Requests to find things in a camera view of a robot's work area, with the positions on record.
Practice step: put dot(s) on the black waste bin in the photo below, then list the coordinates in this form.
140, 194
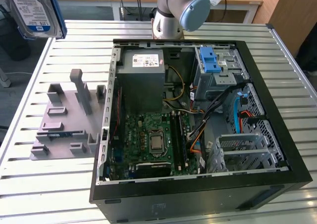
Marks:
15, 48

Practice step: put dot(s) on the RAM stick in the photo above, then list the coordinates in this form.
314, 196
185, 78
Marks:
59, 135

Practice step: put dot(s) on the blue plastic drive latch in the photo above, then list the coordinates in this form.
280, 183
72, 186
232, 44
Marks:
209, 60

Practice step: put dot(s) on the black PC case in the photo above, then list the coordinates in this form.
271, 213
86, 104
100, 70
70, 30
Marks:
173, 204

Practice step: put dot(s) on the green motherboard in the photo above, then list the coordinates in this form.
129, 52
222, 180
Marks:
135, 134

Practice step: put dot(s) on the CPU socket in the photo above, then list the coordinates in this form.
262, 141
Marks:
156, 130

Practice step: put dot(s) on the black RAM slot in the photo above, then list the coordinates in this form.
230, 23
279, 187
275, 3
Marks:
184, 139
181, 139
174, 139
177, 139

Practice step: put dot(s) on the metal optical drive cage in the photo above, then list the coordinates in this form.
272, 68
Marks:
205, 85

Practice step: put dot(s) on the white furniture foot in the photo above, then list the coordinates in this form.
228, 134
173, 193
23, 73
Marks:
5, 79

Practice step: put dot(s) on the silver CPU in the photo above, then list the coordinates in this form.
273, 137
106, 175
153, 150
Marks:
156, 142

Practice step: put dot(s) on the grey power supply unit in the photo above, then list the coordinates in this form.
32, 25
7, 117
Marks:
141, 90

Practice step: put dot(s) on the metal disk bay cage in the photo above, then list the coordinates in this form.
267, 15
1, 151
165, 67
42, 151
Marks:
237, 137

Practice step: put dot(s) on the wooden cabinet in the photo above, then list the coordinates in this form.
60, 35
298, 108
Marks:
292, 11

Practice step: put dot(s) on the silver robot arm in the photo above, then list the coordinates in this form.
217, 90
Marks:
168, 16

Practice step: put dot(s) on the black graphics card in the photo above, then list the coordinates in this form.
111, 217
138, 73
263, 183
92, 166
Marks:
153, 168

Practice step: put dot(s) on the hard disk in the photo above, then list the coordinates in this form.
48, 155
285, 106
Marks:
32, 8

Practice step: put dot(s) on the grey parts rack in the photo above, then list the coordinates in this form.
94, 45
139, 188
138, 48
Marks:
67, 112

